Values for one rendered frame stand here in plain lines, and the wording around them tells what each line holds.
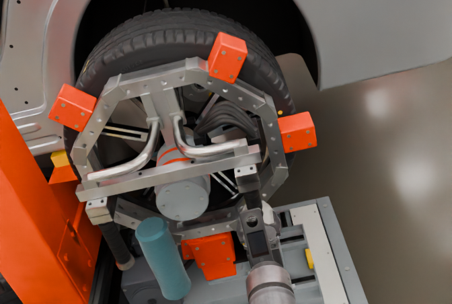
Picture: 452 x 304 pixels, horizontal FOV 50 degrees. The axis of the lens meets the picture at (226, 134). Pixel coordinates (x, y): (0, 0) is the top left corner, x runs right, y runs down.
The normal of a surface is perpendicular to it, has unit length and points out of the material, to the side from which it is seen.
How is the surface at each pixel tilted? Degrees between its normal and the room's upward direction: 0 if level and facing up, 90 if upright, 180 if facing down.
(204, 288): 0
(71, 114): 90
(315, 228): 0
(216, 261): 90
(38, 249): 90
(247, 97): 90
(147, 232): 0
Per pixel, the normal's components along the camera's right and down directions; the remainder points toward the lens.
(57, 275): 0.07, 0.55
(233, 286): -0.22, -0.81
